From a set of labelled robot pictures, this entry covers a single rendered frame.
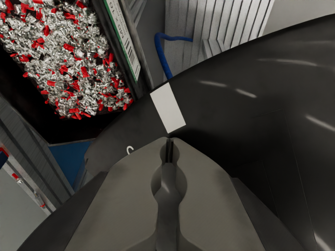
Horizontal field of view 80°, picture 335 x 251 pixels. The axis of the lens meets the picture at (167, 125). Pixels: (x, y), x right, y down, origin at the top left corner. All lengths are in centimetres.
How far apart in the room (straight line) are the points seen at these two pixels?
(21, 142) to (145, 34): 85
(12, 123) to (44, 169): 15
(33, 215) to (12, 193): 19
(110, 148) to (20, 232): 105
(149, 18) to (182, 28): 18
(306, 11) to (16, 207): 167
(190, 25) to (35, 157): 83
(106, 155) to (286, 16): 114
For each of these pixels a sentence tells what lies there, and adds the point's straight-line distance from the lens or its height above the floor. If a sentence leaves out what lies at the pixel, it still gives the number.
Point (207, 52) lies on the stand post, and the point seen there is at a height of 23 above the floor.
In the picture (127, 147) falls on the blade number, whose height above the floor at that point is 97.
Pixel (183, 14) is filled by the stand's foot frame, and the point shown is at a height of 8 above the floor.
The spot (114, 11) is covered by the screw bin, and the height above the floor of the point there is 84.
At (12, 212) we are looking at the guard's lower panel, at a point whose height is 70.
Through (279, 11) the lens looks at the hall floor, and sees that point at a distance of 122.
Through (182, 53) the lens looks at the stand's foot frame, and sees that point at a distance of 111.
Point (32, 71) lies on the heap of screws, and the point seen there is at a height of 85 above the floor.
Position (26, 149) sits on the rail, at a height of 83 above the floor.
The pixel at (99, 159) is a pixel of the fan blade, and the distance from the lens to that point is 20.
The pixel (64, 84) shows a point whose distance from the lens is 29.
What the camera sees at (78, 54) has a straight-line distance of 25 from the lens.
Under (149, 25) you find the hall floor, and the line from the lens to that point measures 114.
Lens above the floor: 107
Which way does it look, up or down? 46 degrees down
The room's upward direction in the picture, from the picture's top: 178 degrees counter-clockwise
